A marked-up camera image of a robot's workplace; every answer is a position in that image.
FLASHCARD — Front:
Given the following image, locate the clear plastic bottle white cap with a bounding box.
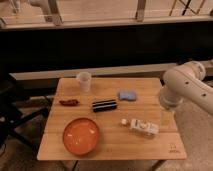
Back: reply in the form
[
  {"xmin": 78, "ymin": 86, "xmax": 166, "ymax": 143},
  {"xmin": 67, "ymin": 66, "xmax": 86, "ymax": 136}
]
[{"xmin": 121, "ymin": 119, "xmax": 159, "ymax": 135}]

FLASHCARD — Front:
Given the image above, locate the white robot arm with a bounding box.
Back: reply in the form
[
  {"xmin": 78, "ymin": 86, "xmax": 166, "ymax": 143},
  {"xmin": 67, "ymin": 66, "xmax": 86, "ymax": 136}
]
[{"xmin": 158, "ymin": 61, "xmax": 213, "ymax": 116}]

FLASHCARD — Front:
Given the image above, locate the blue sponge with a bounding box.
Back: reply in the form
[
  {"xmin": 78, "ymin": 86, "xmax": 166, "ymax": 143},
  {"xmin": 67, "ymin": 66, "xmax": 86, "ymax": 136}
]
[{"xmin": 118, "ymin": 91, "xmax": 137, "ymax": 101}]

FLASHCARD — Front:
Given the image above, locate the black striped rectangular case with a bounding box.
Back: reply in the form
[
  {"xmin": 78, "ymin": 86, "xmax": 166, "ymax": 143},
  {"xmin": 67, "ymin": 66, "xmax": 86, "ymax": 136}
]
[{"xmin": 92, "ymin": 99, "xmax": 117, "ymax": 112}]

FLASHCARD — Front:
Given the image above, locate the wooden folding table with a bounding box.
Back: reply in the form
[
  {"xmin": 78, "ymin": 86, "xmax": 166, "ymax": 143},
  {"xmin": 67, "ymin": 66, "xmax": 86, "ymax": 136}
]
[{"xmin": 37, "ymin": 78, "xmax": 187, "ymax": 161}]

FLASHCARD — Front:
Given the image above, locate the orange bowl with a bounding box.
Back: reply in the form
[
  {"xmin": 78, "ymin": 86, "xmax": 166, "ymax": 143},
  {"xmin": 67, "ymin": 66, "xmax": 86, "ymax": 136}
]
[{"xmin": 62, "ymin": 118, "xmax": 100, "ymax": 155}]

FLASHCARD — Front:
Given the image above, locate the clear plastic cup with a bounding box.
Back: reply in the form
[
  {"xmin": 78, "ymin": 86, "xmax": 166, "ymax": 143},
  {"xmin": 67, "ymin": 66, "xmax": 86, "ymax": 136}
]
[{"xmin": 76, "ymin": 72, "xmax": 92, "ymax": 92}]

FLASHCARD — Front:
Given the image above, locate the dark red chili pepper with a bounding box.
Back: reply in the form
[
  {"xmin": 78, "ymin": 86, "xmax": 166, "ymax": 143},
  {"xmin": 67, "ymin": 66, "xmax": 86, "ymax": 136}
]
[{"xmin": 59, "ymin": 99, "xmax": 79, "ymax": 106}]

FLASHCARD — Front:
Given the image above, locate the black chair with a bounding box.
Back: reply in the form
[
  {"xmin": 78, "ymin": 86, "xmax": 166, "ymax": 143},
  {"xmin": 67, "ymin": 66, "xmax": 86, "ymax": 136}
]
[{"xmin": 0, "ymin": 71, "xmax": 49, "ymax": 150}]

